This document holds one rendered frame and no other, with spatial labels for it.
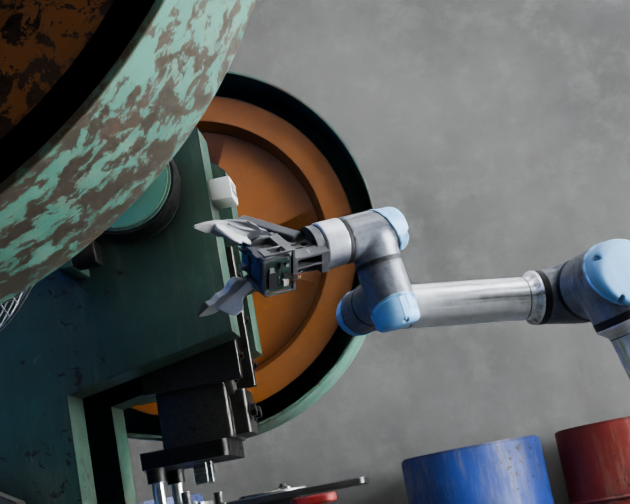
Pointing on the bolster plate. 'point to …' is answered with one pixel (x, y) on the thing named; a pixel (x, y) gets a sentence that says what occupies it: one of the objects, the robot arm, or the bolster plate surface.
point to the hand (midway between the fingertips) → (192, 270)
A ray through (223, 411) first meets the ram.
